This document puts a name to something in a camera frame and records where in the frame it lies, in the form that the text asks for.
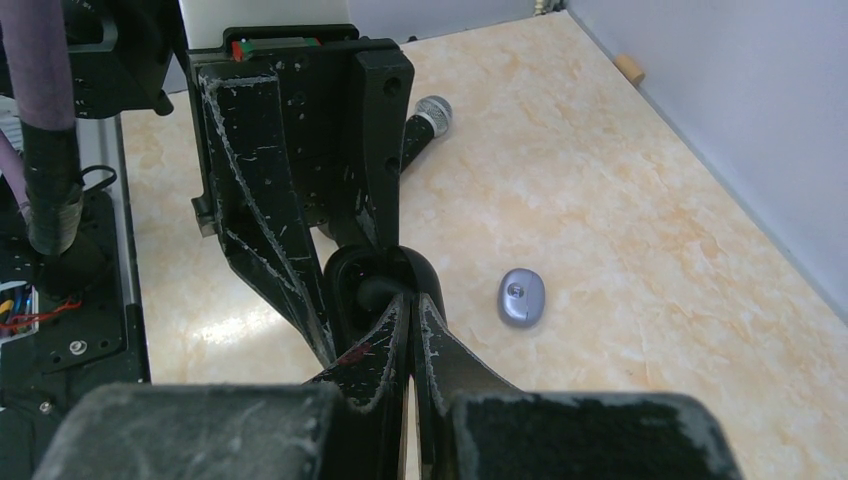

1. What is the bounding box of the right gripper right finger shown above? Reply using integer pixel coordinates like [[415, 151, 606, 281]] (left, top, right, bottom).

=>
[[410, 294, 742, 479]]

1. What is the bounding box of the purple earbud charging case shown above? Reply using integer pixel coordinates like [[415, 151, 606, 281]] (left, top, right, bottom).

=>
[[497, 268, 546, 329]]

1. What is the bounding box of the small cork piece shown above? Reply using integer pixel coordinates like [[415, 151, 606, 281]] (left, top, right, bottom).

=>
[[613, 54, 646, 87]]

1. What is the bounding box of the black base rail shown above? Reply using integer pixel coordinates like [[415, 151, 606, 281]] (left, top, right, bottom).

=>
[[0, 115, 150, 480]]

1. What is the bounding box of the black earbud charging case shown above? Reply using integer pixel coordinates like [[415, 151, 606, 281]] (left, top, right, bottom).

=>
[[324, 245, 446, 357]]

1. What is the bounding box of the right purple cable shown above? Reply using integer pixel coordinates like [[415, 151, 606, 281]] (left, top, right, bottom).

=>
[[0, 0, 87, 260]]

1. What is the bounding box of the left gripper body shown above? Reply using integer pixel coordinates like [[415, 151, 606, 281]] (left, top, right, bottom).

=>
[[185, 24, 371, 232]]

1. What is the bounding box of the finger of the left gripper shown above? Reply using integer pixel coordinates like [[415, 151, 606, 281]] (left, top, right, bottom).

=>
[[196, 63, 337, 366], [331, 49, 414, 250]]

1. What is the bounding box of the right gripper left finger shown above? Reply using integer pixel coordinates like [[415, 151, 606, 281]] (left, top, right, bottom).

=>
[[35, 295, 409, 479]]

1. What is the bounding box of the black rectangular bar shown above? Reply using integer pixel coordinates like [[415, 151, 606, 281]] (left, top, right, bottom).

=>
[[400, 95, 453, 172]]

